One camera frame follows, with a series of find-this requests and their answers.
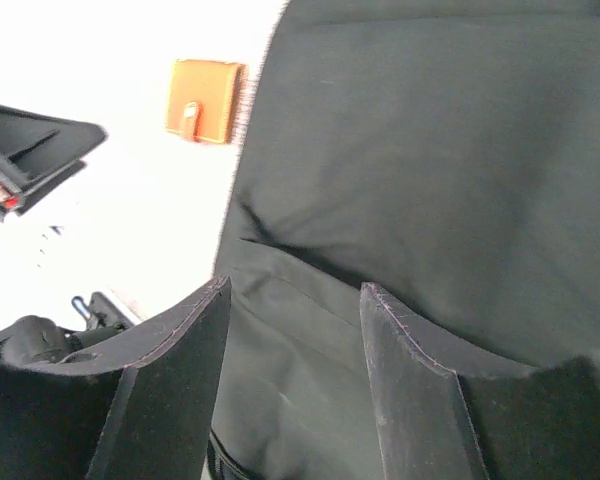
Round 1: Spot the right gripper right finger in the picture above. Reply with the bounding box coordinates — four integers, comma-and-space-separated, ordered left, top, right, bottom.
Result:
360, 283, 600, 480

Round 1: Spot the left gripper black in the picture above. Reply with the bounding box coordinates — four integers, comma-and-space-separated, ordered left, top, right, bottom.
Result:
0, 105, 107, 221

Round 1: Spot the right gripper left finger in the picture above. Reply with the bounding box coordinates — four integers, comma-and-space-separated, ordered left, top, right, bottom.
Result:
0, 277, 231, 479

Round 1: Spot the brown leather wallet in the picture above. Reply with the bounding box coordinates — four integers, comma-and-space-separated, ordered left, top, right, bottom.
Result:
165, 59, 246, 145

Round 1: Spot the black student backpack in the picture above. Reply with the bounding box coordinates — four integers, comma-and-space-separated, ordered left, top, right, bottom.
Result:
207, 1, 600, 479

